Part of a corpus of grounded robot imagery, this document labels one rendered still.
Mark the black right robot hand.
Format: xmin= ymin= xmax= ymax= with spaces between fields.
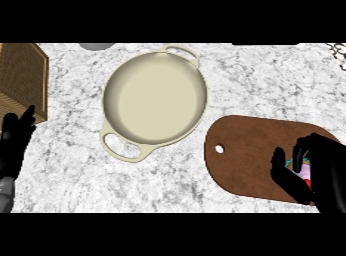
xmin=269 ymin=132 xmax=346 ymax=214

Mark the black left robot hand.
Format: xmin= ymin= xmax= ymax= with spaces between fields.
xmin=0 ymin=104 xmax=38 ymax=188

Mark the pink frosted cupcake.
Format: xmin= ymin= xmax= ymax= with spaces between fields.
xmin=284 ymin=153 xmax=315 ymax=190

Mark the brown wooden cutting board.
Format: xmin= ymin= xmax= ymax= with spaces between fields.
xmin=202 ymin=114 xmax=341 ymax=206

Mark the cream oval pot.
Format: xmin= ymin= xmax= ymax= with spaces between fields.
xmin=97 ymin=44 xmax=208 ymax=164

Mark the brown wicker basket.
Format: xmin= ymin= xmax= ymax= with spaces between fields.
xmin=0 ymin=43 xmax=50 ymax=142

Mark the grey round object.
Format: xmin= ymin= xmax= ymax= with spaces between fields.
xmin=78 ymin=43 xmax=117 ymax=52

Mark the black flat object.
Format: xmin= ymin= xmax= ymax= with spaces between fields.
xmin=230 ymin=43 xmax=300 ymax=47

